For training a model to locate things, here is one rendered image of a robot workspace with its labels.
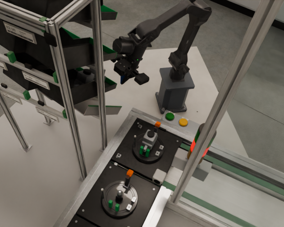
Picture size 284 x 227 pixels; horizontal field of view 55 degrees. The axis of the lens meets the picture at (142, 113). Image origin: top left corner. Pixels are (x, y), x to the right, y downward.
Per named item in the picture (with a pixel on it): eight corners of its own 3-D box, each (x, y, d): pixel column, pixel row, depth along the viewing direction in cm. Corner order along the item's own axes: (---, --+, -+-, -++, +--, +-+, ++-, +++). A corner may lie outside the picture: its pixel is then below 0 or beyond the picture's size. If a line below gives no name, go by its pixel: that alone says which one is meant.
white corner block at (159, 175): (155, 172, 116) (157, 167, 113) (165, 176, 115) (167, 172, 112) (151, 181, 113) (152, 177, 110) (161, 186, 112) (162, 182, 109)
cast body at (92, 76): (84, 82, 106) (89, 66, 103) (93, 88, 105) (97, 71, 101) (69, 87, 99) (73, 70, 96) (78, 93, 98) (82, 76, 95)
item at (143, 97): (195, 49, 185) (196, 46, 183) (252, 171, 133) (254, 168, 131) (91, 56, 173) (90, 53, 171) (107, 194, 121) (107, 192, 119)
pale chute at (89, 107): (96, 100, 132) (100, 92, 131) (117, 114, 128) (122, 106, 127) (58, 98, 106) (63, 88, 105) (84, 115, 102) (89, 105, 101)
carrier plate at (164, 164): (135, 120, 131) (136, 118, 130) (182, 142, 126) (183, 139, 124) (110, 160, 118) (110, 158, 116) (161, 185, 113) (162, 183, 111)
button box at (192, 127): (164, 116, 140) (166, 109, 136) (203, 133, 136) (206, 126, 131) (158, 126, 137) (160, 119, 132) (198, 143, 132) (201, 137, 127)
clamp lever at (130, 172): (125, 182, 107) (129, 168, 103) (129, 184, 107) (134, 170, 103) (121, 188, 105) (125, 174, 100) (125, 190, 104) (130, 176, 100)
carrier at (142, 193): (108, 163, 117) (107, 148, 107) (159, 188, 112) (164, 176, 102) (75, 214, 103) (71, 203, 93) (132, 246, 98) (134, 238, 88)
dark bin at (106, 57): (88, 43, 102) (93, 24, 99) (115, 58, 98) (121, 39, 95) (25, 52, 80) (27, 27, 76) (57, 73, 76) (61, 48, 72)
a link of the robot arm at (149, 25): (199, 5, 112) (196, -17, 103) (211, 16, 108) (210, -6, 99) (139, 43, 111) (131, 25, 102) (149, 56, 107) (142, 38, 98)
